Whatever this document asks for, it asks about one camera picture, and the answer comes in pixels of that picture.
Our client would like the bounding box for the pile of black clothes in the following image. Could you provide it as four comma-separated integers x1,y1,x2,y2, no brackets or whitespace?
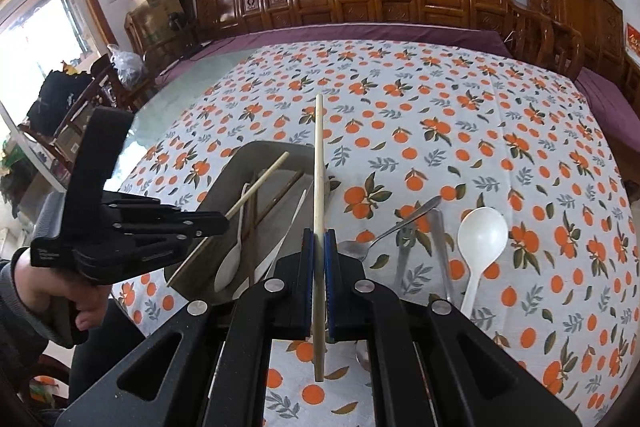
27,69,99,134

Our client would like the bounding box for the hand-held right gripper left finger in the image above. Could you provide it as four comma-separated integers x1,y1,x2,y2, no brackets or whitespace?
55,227,317,427

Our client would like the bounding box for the metal tray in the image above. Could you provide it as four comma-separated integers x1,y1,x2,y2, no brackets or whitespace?
166,142,341,308

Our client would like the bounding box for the person's left forearm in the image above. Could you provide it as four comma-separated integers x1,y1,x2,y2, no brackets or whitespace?
0,257,76,410

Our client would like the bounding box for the carved wooden armchair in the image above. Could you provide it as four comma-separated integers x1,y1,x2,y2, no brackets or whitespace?
524,0,640,104

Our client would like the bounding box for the wooden chair with clothes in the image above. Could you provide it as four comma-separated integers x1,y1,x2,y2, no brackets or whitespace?
20,54,157,168

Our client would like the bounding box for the metal spoon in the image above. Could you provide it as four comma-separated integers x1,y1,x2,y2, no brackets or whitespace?
426,208,457,308
340,195,444,264

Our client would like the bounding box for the wooden framed balcony window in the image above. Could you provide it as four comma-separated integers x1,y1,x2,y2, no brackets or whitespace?
0,0,119,142

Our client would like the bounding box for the clear plastic bag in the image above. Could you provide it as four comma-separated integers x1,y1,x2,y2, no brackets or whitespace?
107,44,149,86

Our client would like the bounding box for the person's left hand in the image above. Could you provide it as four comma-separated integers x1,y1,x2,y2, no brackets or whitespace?
11,247,109,331

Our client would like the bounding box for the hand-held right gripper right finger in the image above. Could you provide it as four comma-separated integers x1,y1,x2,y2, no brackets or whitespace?
322,229,583,427

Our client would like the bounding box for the large white plastic spoon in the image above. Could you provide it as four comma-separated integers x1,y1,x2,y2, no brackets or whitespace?
457,207,510,319

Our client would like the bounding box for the light wooden chopstick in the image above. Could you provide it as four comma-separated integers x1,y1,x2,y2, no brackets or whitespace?
225,152,291,222
312,94,327,382

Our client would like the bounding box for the orange print tablecloth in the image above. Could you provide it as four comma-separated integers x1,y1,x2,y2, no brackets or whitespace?
110,39,633,427

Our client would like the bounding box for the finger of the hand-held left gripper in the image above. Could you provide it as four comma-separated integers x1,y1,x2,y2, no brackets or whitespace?
75,231,207,286
102,193,231,234

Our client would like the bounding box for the small white plastic spoon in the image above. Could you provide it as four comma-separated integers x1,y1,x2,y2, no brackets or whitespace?
214,183,252,294

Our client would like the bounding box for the stack of cardboard boxes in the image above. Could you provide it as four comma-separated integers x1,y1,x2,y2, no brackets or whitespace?
125,0,196,38

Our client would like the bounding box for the purple armchair seat cushion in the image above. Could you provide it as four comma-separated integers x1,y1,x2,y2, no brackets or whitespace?
575,67,640,168

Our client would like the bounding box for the dark brown chopstick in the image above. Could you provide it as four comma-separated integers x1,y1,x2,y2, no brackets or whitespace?
250,170,305,230

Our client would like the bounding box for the long purple sofa cushion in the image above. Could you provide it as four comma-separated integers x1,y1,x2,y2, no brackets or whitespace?
155,24,514,88

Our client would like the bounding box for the wooden armchair holding boxes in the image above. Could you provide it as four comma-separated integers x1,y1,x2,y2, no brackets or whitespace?
124,9,199,74

